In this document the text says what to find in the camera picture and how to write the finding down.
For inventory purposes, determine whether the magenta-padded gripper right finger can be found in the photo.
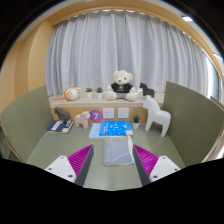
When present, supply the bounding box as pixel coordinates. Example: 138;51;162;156
132;144;181;187

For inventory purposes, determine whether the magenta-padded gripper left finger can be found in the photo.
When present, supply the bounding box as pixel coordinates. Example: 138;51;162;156
44;144;95;187

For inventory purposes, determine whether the dark blue book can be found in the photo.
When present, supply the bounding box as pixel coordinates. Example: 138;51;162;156
46;119;75;134

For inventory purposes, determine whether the pink horse figure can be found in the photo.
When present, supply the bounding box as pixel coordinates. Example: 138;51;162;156
74;110;92;130

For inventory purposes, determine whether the bright blue book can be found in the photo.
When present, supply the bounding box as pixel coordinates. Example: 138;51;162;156
98;120;134;137

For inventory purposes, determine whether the large white horse figure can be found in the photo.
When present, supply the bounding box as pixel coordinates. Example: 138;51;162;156
142;94;172;138

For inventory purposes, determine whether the round purple number sign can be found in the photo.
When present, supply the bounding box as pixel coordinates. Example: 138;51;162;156
89;109;104;123

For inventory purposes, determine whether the green partition panel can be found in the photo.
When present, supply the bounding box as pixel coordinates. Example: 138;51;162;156
0;84;56;164
162;80;224;168

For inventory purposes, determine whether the cream and orange lion plush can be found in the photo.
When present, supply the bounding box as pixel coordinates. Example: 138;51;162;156
53;86;82;102

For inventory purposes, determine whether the small dark horse figure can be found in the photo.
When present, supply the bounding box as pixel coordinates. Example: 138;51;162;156
138;82;156;98

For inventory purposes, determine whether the cream teddy bear black shirt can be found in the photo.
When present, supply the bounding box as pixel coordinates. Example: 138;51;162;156
106;69;138;102

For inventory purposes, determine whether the white pleated curtain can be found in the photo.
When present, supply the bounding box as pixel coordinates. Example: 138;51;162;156
44;9;224;101

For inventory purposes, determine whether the ceiling light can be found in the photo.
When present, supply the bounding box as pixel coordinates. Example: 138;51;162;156
181;14;194;23

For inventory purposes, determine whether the white wall socket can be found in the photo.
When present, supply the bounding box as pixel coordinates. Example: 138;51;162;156
117;107;130;119
102;107;115;120

